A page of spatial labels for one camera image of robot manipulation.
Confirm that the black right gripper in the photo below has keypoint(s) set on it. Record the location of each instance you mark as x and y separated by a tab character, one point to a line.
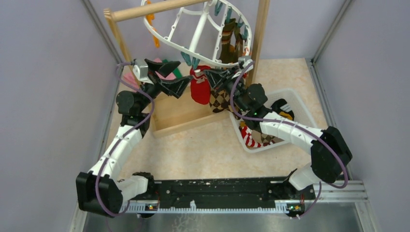
218	79

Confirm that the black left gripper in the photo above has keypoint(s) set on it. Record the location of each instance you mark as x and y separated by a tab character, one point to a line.
174	86

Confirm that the brown argyle sock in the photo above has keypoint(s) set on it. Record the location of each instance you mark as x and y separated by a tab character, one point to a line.
219	101

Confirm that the teal clothes clip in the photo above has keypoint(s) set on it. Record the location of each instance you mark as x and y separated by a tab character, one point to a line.
186	58
195	62

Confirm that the red white striped sock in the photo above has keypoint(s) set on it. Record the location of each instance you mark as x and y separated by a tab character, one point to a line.
250	137

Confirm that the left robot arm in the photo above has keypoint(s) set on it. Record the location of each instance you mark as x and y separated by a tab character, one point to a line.
98	190

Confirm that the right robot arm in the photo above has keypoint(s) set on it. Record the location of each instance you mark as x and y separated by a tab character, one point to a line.
327	148

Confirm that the wooden hanger rack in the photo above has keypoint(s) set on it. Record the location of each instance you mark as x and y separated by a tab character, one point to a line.
173	115

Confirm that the white round clip hanger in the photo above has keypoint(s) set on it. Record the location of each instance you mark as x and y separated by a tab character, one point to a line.
198	32

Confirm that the green cloth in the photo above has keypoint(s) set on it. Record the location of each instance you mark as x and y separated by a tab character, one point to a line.
176	74

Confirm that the olive striped hanging sock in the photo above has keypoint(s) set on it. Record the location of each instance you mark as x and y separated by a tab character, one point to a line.
227	52

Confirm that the pink cloth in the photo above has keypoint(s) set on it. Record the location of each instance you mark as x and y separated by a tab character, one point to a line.
129	78

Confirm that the black sock in basket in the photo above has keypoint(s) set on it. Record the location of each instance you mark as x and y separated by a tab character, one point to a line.
282	108

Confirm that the white plastic laundry basket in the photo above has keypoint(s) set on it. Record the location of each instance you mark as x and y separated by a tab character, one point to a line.
301	112

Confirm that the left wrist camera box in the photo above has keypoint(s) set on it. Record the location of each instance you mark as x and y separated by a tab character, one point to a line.
140	70

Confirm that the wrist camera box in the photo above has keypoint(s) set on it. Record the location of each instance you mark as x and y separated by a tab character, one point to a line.
244	61
140	70

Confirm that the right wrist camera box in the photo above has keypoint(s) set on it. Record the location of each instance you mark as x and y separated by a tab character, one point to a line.
244	61

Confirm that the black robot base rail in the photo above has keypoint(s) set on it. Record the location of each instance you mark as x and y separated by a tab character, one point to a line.
272	195

